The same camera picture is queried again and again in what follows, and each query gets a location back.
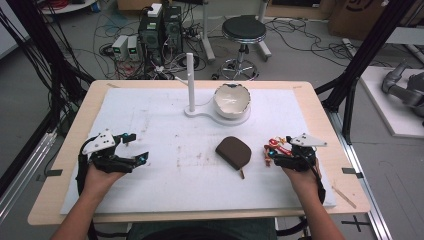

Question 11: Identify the white base board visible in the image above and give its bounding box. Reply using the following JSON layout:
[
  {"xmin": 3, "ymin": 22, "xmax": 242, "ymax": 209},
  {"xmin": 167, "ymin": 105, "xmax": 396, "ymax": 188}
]
[{"xmin": 359, "ymin": 65, "xmax": 424, "ymax": 140}]

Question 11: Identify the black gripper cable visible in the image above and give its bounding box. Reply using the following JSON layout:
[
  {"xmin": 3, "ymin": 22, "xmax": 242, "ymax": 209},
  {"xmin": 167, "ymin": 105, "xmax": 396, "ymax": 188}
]
[
  {"xmin": 298, "ymin": 146, "xmax": 327, "ymax": 205},
  {"xmin": 75, "ymin": 137, "xmax": 93, "ymax": 198}
]

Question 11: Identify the person's lap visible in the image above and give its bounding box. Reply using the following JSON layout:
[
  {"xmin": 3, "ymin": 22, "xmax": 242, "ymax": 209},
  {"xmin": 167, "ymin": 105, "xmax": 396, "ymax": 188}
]
[{"xmin": 125, "ymin": 217, "xmax": 278, "ymax": 240}]

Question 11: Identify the brown leather pouch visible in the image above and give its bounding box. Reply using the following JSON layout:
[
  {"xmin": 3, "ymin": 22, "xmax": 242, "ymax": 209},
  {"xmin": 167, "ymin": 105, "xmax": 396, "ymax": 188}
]
[{"xmin": 215, "ymin": 135, "xmax": 253, "ymax": 180}]

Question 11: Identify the white box on computer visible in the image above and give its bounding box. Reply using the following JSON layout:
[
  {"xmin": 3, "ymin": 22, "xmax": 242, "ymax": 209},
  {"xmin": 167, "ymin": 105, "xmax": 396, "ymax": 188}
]
[{"xmin": 146, "ymin": 2, "xmax": 164, "ymax": 19}]

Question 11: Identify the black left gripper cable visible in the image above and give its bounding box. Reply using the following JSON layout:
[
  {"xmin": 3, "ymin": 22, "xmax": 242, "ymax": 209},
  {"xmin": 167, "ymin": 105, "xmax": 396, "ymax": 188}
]
[{"xmin": 75, "ymin": 137, "xmax": 93, "ymax": 198}]

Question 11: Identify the thin wooden stick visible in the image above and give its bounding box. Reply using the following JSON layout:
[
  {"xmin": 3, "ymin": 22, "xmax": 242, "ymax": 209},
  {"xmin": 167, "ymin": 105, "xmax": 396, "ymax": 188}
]
[{"xmin": 331, "ymin": 185, "xmax": 358, "ymax": 210}]

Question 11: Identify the white eggshell-shaped bowl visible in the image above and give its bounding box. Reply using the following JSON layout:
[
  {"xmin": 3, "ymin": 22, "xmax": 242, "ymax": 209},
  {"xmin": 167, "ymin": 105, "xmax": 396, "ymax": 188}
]
[{"xmin": 213, "ymin": 82, "xmax": 252, "ymax": 121}]

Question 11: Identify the person's left hand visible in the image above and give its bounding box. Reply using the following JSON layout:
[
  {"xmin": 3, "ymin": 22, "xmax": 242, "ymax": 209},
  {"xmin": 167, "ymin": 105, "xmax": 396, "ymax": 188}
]
[{"xmin": 82, "ymin": 164, "xmax": 130, "ymax": 198}]

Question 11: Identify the aluminium frame rail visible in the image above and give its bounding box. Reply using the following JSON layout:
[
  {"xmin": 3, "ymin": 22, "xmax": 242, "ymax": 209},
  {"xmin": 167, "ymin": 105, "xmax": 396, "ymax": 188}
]
[
  {"xmin": 0, "ymin": 130, "xmax": 58, "ymax": 224},
  {"xmin": 325, "ymin": 108, "xmax": 394, "ymax": 240}
]

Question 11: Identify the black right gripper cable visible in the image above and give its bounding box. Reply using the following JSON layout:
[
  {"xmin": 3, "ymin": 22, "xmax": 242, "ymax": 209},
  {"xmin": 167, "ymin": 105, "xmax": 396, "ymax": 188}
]
[{"xmin": 298, "ymin": 146, "xmax": 327, "ymax": 205}]

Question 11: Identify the grey power supply unit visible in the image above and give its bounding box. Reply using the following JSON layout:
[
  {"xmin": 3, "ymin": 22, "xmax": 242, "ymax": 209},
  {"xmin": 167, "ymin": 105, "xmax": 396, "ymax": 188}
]
[
  {"xmin": 126, "ymin": 35, "xmax": 140, "ymax": 61},
  {"xmin": 111, "ymin": 34, "xmax": 129, "ymax": 62}
]

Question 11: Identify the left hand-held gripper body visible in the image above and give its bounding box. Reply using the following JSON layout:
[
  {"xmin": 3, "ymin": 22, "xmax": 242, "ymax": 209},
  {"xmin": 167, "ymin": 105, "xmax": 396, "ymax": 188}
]
[{"xmin": 81, "ymin": 129, "xmax": 135, "ymax": 174}]

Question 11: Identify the person's right hand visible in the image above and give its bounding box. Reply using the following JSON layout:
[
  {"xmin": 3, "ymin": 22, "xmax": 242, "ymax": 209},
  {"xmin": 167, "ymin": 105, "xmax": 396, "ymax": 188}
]
[{"xmin": 282, "ymin": 159, "xmax": 323, "ymax": 198}]

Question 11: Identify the tangle of floor cables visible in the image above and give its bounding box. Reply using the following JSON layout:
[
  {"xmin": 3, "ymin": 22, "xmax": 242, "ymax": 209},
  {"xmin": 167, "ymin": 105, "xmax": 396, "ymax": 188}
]
[{"xmin": 93, "ymin": 3, "xmax": 394, "ymax": 81}]

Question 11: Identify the brown cardboard box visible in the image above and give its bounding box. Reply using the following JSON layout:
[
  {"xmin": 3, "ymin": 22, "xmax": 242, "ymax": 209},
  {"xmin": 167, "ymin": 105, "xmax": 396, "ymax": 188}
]
[{"xmin": 327, "ymin": 0, "xmax": 424, "ymax": 38}]

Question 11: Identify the black metal frame post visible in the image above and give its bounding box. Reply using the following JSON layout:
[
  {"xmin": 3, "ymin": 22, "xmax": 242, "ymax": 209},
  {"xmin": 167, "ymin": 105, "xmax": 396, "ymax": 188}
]
[
  {"xmin": 0, "ymin": 0, "xmax": 96, "ymax": 198},
  {"xmin": 314, "ymin": 0, "xmax": 418, "ymax": 145}
]

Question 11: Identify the red and yellow toy figure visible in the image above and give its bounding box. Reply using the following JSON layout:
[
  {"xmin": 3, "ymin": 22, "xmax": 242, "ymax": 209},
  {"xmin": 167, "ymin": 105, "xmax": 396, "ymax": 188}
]
[{"xmin": 263, "ymin": 136, "xmax": 293, "ymax": 168}]

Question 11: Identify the white foam mat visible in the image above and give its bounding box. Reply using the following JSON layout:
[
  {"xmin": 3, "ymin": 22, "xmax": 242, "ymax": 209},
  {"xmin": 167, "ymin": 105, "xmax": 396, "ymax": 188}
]
[{"xmin": 60, "ymin": 86, "xmax": 337, "ymax": 216}]

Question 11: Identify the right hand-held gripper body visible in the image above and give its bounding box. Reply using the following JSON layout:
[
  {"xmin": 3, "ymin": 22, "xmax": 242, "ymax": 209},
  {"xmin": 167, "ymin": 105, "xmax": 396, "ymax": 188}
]
[{"xmin": 282, "ymin": 132, "xmax": 329, "ymax": 173}]

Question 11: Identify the black computer tower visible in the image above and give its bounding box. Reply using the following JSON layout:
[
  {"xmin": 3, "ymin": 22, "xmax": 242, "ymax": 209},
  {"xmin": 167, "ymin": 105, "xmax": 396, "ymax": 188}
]
[
  {"xmin": 163, "ymin": 4, "xmax": 184, "ymax": 54},
  {"xmin": 137, "ymin": 13, "xmax": 165, "ymax": 67}
]

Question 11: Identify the black tape strip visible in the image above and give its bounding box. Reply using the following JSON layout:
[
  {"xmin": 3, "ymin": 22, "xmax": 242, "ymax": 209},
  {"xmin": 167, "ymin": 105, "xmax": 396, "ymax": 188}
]
[
  {"xmin": 35, "ymin": 168, "xmax": 64, "ymax": 183},
  {"xmin": 341, "ymin": 167, "xmax": 365, "ymax": 180}
]

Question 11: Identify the black round stool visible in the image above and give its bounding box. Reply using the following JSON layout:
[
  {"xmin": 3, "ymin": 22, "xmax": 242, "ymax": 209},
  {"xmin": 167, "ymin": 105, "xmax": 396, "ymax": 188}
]
[{"xmin": 218, "ymin": 14, "xmax": 268, "ymax": 81}]

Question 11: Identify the white stand with post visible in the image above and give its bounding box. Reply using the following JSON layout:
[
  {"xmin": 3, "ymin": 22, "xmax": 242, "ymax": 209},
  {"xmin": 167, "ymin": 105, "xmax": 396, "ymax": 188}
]
[{"xmin": 183, "ymin": 52, "xmax": 252, "ymax": 127}]

